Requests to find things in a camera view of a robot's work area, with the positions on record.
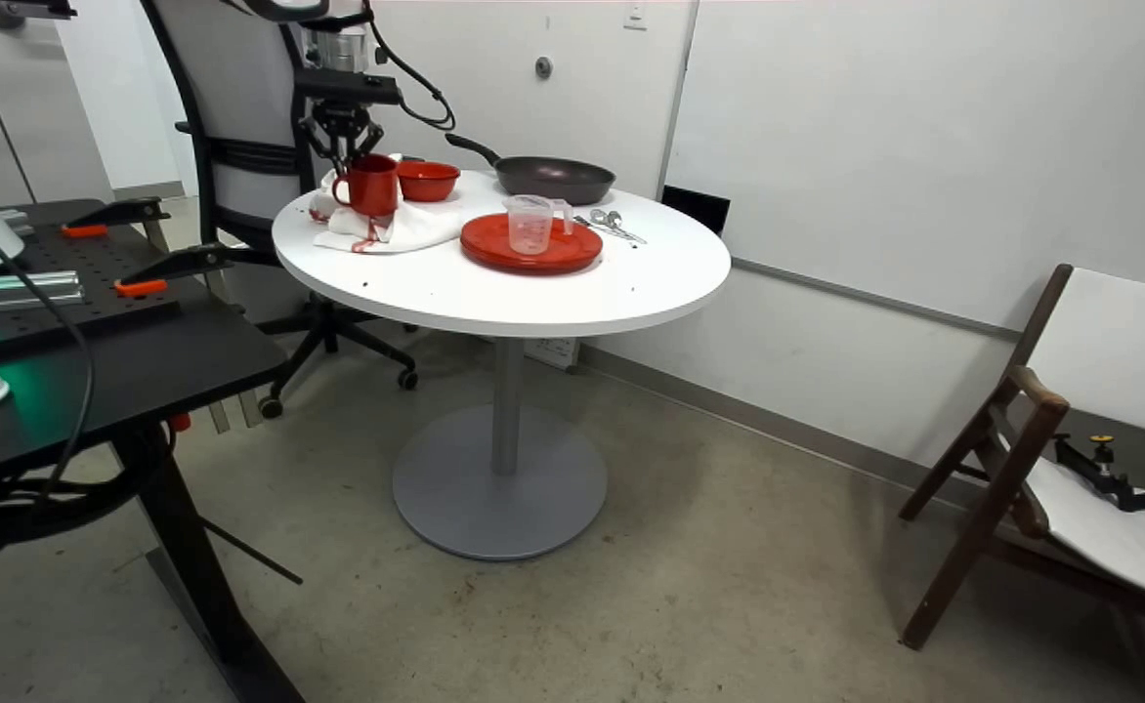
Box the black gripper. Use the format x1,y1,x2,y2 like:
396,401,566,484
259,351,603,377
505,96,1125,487
314,96,388,164

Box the red bowl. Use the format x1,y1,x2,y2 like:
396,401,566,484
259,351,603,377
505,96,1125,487
396,156,466,208

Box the black mesh office chair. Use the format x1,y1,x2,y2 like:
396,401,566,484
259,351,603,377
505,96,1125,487
138,0,423,423

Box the clear plastic cup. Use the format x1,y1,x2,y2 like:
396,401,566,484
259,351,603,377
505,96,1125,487
505,190,561,256

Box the black frying pan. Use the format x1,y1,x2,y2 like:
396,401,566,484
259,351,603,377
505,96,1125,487
447,129,620,210

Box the red plate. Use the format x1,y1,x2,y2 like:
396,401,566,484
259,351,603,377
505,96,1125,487
456,210,606,279

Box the black orange bar clamp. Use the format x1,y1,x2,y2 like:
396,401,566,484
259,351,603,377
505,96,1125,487
112,247,229,305
60,194,172,247

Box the black desk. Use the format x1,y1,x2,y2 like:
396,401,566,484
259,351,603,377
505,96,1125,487
0,190,309,703

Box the wooden folding chair white seat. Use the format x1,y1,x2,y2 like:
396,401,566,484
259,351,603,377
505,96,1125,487
897,263,1145,703

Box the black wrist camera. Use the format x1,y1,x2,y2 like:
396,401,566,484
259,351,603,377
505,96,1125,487
293,72,408,109

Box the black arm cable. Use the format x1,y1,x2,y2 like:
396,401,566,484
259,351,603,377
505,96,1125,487
359,5,456,134

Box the black desk cable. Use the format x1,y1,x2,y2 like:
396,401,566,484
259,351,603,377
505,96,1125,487
0,190,99,492

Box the black box by wall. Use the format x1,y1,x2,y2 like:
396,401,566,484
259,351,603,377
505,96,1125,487
655,184,735,239

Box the aluminium rail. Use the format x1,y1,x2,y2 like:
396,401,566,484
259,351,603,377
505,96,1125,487
0,267,87,318

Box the grey table pedestal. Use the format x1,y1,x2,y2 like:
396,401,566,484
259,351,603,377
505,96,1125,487
392,340,609,566

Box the black cable bundle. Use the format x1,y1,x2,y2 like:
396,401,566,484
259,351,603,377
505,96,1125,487
0,471,144,611

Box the grey wall conduit strip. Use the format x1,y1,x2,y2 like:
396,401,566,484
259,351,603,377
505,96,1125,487
725,255,1041,349

